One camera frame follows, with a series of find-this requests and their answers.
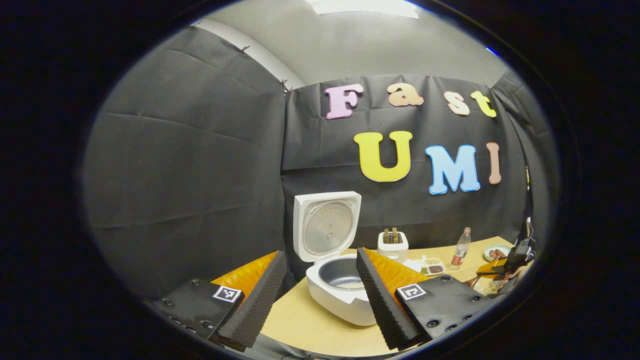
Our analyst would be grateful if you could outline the white toaster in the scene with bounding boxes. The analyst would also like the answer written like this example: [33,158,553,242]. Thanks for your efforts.
[377,231,410,264]

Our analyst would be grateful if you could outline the white rice cooker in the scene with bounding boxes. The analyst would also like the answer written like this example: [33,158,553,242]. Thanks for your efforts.
[293,191,378,327]

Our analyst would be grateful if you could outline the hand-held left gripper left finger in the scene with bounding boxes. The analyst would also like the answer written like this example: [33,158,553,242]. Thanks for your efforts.
[150,251,288,350]

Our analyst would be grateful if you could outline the black backdrop cloth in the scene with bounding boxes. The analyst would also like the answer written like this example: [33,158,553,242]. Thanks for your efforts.
[82,22,561,301]

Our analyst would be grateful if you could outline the pale green plate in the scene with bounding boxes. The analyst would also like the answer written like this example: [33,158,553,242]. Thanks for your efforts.
[483,244,513,262]

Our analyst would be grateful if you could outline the white compartment tray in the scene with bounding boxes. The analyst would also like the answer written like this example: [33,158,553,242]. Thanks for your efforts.
[406,256,447,277]

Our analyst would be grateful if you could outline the clear plastic bottle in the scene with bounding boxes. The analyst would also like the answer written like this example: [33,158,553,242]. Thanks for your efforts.
[451,227,472,271]

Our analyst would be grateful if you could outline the large ceiling light panel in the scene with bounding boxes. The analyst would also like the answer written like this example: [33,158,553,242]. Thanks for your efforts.
[306,0,420,20]

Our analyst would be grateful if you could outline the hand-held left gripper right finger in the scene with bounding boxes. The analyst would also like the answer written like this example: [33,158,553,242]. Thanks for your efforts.
[356,247,496,351]

